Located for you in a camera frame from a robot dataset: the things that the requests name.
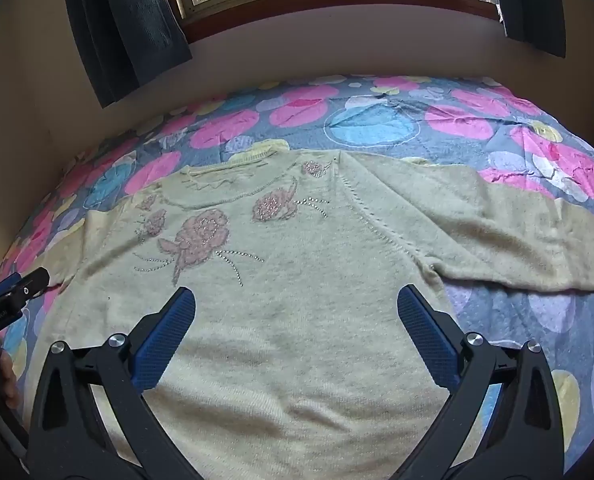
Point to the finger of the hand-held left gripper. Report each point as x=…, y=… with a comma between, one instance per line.
x=27, y=287

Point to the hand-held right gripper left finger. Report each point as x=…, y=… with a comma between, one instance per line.
x=167, y=335

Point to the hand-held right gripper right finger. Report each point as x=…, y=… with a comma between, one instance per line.
x=427, y=335

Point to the beige knit sweater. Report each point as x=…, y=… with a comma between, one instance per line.
x=302, y=310

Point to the person's left hand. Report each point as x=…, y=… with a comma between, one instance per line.
x=11, y=382

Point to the colourful dotted bedspread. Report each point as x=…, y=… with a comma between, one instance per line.
x=367, y=125

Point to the dark curtain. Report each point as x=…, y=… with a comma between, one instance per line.
x=532, y=5
x=127, y=20

